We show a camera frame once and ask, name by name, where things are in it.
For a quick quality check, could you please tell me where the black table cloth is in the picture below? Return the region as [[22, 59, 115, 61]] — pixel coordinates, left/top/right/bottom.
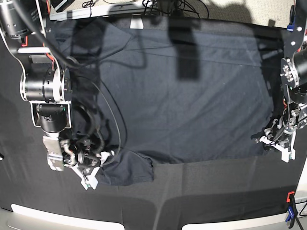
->
[[0, 17, 307, 230]]

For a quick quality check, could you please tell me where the red blue clamp near right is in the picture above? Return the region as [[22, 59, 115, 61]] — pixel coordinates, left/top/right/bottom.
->
[[285, 191, 304, 230]]

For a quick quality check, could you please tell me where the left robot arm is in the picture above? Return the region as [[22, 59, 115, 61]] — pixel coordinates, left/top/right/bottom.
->
[[257, 0, 307, 162]]

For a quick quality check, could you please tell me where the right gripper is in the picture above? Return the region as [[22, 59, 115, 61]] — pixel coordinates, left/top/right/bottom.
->
[[62, 139, 115, 190]]

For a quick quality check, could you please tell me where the dark grey t-shirt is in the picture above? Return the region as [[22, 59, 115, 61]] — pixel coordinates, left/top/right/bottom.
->
[[52, 18, 282, 186]]

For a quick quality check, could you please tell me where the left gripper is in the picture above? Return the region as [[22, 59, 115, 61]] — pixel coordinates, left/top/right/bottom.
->
[[255, 117, 296, 162]]

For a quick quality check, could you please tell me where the black cable bundle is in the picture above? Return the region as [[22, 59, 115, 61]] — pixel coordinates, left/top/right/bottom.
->
[[142, 0, 209, 19]]

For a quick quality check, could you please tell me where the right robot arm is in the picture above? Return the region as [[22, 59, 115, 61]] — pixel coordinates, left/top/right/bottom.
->
[[0, 0, 114, 189]]

